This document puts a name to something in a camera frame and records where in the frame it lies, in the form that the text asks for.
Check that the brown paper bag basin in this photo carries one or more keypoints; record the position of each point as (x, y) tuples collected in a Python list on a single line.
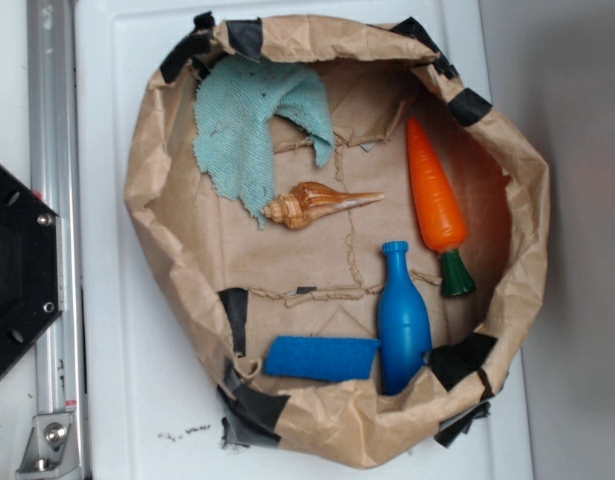
[(235, 287)]

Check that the blue sponge block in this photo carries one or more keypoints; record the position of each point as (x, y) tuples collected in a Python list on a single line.
[(330, 359)]

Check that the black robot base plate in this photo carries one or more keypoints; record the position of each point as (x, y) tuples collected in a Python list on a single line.
[(29, 273)]

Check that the orange plastic toy carrot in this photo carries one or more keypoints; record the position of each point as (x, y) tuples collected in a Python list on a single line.
[(441, 223)]

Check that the brown spiral seashell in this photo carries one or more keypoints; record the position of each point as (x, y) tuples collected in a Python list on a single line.
[(310, 201)]

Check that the blue plastic toy bottle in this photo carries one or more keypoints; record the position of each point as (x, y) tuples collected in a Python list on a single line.
[(403, 322)]

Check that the light blue cloth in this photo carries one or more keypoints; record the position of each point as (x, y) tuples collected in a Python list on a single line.
[(233, 108)]

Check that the silver corner bracket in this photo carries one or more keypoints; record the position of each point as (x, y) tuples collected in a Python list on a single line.
[(51, 450)]

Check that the white tray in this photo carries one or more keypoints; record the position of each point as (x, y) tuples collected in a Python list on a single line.
[(153, 413)]

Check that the silver aluminium rail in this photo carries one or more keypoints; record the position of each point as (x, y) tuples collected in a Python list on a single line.
[(60, 352)]

